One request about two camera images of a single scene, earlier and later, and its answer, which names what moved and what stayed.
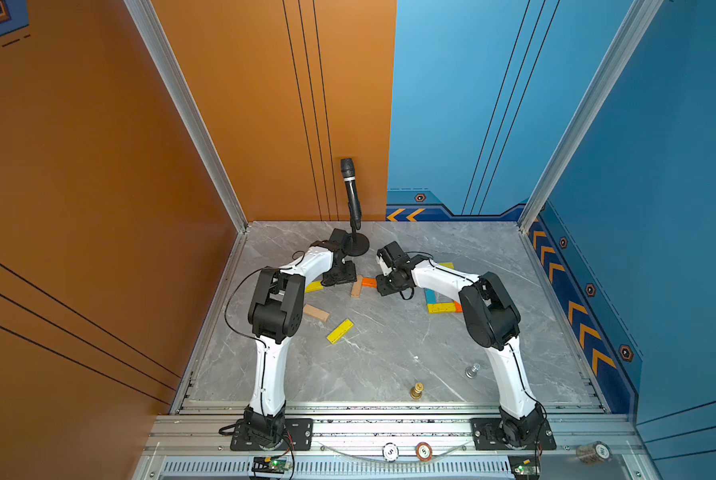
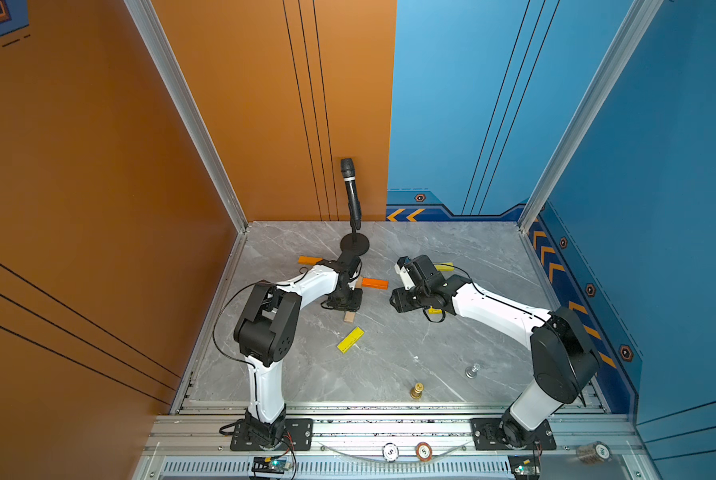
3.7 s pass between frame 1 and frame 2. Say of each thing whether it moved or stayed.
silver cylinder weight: stayed
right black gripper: moved
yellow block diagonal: moved
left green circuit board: stayed
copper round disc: stayed
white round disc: stayed
